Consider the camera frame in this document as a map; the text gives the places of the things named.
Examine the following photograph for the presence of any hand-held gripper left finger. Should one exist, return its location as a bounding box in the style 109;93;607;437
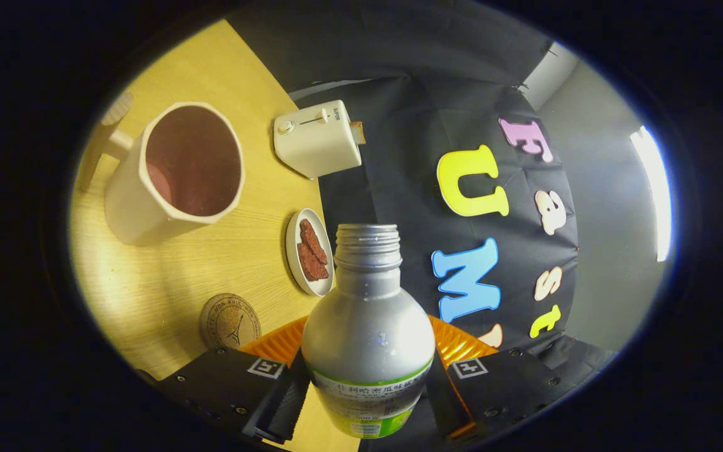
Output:
139;314;312;445

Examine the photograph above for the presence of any black backdrop cloth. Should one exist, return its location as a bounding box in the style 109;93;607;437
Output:
223;0;619;452

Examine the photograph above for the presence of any beige cup with wooden handle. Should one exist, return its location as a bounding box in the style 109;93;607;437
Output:
76;93;246;247

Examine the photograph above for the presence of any wooden table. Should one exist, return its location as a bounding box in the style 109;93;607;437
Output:
68;19;362;452

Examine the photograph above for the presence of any round cork coaster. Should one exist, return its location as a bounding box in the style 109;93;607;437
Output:
199;293;262;351

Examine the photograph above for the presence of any white toaster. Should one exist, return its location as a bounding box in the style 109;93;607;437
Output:
273;99;363;180

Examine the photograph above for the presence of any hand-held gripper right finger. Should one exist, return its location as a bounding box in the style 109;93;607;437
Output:
427;315;579;440

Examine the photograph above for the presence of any small white plate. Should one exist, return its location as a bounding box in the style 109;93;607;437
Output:
285;208;336;297

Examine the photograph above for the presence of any silver bottle with green label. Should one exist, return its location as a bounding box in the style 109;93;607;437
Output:
301;223;436;439

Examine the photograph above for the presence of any ceiling light panel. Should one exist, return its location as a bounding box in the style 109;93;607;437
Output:
629;126;674;262

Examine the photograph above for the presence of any reddish brown jerky piece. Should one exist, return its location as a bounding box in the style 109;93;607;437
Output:
297;243;329;281
299;218;329;265

